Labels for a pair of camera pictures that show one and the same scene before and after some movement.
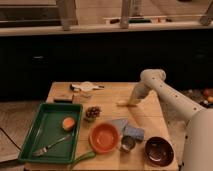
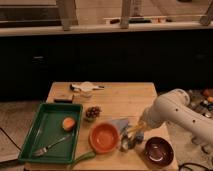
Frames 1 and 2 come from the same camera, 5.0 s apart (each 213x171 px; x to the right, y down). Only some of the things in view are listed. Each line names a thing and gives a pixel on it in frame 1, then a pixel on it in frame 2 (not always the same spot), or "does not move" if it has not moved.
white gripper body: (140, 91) → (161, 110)
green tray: (54, 134) does not move
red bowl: (104, 137) does not move
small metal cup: (128, 143) does not move
